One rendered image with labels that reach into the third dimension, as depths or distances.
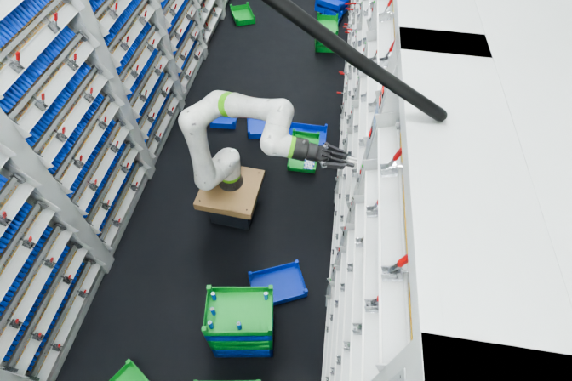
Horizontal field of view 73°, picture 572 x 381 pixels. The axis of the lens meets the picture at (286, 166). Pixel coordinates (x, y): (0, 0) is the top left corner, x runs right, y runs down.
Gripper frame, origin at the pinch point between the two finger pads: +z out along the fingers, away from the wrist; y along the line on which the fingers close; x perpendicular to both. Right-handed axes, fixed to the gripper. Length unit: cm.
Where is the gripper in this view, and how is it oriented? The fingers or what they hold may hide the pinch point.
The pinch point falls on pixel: (354, 162)
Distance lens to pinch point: 162.2
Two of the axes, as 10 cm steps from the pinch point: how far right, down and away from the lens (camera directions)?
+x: 1.9, -5.9, -7.8
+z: 9.7, 2.3, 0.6
